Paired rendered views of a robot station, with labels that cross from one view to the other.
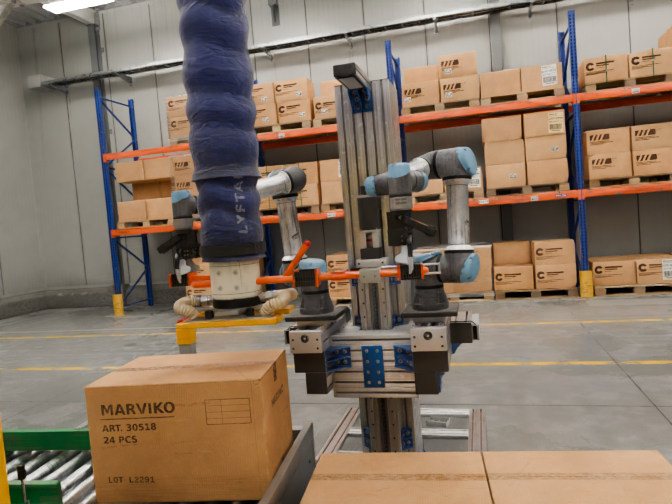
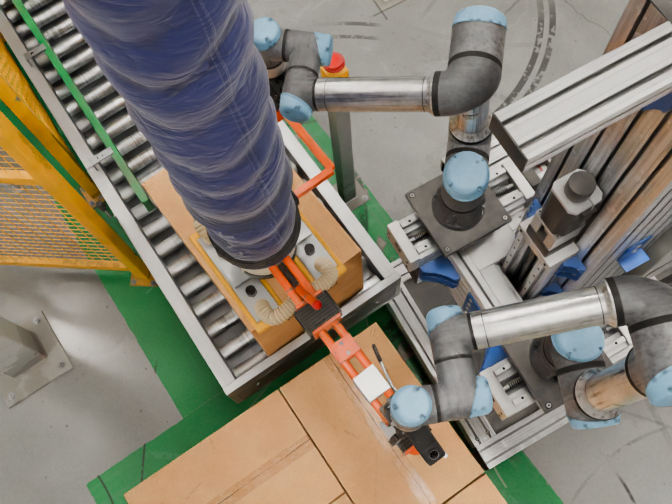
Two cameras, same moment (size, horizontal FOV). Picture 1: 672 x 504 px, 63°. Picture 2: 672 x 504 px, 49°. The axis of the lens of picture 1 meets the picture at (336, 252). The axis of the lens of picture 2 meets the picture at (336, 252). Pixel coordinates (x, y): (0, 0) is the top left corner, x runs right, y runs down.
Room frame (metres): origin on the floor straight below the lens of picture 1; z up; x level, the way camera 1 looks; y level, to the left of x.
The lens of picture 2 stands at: (1.64, -0.32, 3.00)
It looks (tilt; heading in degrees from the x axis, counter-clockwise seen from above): 70 degrees down; 55
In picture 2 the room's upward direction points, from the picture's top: 9 degrees counter-clockwise
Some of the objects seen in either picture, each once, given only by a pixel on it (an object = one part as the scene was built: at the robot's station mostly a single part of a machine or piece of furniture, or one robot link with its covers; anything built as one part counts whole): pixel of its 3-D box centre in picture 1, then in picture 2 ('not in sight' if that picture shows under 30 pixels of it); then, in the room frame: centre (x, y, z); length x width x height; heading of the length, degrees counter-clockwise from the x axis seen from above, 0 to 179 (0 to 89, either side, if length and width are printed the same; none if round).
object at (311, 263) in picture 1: (313, 274); (464, 179); (2.39, 0.11, 1.20); 0.13 x 0.12 x 0.14; 37
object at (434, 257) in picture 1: (429, 267); (574, 344); (2.25, -0.38, 1.20); 0.13 x 0.12 x 0.14; 55
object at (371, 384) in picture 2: (370, 275); (371, 384); (1.83, -0.11, 1.24); 0.07 x 0.07 x 0.04; 83
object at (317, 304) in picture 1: (316, 300); (460, 199); (2.38, 0.10, 1.09); 0.15 x 0.15 x 0.10
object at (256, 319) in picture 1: (230, 317); (237, 272); (1.79, 0.37, 1.14); 0.34 x 0.10 x 0.05; 83
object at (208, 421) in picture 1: (198, 420); (258, 239); (1.95, 0.55, 0.75); 0.60 x 0.40 x 0.40; 84
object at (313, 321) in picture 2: (307, 277); (318, 314); (1.86, 0.11, 1.24); 0.10 x 0.08 x 0.06; 173
